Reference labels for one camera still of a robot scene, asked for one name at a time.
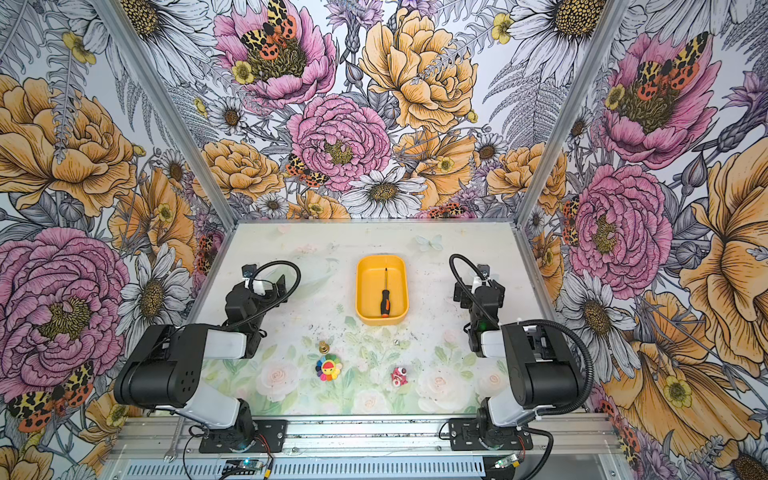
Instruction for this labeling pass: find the black orange screwdriver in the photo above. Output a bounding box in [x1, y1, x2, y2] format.
[380, 268, 391, 318]

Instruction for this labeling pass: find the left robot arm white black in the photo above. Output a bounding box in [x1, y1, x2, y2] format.
[113, 276, 288, 451]

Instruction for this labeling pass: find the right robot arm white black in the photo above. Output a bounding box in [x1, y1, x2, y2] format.
[448, 278, 595, 451]

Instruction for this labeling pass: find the yellow plastic bin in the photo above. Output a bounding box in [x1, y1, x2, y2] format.
[355, 254, 410, 326]

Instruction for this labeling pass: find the colourful flower toy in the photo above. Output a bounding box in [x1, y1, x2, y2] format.
[315, 354, 343, 382]

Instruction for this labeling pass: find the pink small toy figure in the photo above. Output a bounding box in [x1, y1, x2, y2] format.
[391, 366, 408, 388]

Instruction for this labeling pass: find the green circuit board left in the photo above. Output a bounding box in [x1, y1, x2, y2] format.
[222, 458, 267, 475]

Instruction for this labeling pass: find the green circuit board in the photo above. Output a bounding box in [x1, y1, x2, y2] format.
[222, 458, 267, 475]
[493, 453, 521, 469]

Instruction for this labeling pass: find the green circuit board right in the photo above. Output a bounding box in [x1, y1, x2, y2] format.
[493, 453, 521, 469]

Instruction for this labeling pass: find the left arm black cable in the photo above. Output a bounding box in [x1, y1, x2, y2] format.
[221, 259, 302, 332]

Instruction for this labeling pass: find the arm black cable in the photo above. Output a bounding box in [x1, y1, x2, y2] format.
[221, 259, 302, 332]
[448, 253, 595, 480]

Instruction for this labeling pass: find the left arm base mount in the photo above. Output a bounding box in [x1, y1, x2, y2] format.
[198, 420, 288, 454]

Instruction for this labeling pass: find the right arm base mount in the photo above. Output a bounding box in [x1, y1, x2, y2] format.
[447, 418, 533, 451]

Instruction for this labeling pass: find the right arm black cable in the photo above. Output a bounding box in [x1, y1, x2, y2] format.
[448, 253, 595, 480]

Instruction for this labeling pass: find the white slotted cable duct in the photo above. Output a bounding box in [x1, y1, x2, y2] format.
[107, 456, 486, 479]

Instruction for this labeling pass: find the aluminium front rail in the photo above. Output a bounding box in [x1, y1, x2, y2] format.
[108, 412, 620, 460]

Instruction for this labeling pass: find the aluminium corner post right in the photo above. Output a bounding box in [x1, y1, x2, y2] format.
[515, 0, 630, 229]

